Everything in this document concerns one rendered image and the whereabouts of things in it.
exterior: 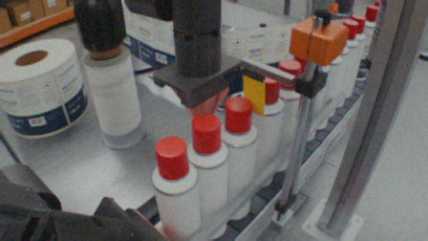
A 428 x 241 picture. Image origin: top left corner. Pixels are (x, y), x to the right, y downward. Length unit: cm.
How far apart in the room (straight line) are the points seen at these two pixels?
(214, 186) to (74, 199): 28
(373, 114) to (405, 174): 35
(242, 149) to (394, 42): 22
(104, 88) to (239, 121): 27
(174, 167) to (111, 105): 29
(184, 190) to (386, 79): 26
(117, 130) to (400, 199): 57
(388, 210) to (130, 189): 48
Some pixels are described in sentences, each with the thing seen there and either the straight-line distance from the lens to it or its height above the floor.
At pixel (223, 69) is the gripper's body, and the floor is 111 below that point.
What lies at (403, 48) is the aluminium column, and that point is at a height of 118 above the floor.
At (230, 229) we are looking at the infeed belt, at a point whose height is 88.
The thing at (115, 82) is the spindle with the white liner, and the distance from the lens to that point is 56.
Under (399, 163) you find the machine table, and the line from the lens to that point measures 76.
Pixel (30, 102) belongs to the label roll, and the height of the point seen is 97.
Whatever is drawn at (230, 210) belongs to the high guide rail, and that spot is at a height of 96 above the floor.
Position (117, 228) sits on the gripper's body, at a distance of 32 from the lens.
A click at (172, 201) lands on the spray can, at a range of 35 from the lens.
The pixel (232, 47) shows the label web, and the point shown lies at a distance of 64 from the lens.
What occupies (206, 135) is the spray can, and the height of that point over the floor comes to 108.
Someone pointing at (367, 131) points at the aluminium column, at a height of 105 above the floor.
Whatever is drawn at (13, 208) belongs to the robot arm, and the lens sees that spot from 23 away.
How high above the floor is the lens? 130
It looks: 38 degrees down
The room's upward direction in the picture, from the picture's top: straight up
